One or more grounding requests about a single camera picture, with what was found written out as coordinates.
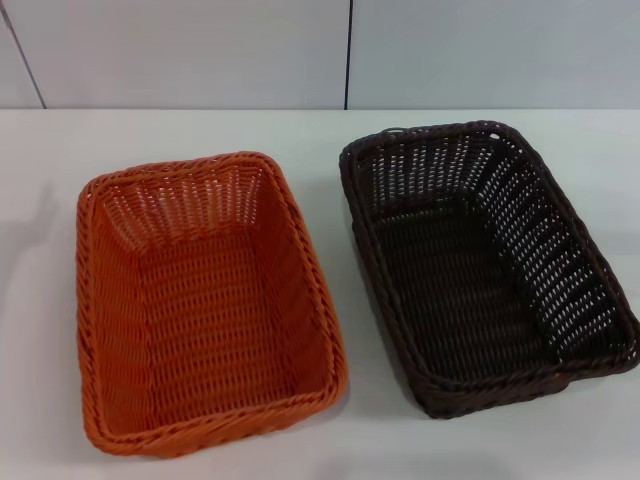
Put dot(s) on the orange woven plastic basket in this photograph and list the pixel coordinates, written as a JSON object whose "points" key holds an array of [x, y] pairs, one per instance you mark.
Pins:
{"points": [[215, 320]]}

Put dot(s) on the dark brown woven plastic basket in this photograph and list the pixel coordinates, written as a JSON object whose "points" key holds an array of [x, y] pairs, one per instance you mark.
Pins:
{"points": [[460, 300]]}

